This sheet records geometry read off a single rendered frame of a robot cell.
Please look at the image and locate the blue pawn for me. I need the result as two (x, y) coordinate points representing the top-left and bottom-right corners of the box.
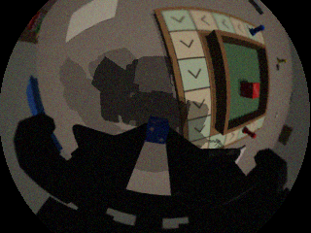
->
(250, 24), (265, 36)

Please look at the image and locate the red die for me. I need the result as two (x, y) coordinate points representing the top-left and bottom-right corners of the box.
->
(240, 82), (259, 98)

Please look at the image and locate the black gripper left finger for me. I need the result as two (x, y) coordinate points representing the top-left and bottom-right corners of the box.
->
(73, 123), (147, 189)

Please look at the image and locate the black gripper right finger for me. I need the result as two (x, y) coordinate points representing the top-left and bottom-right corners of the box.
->
(166, 127), (241, 195)

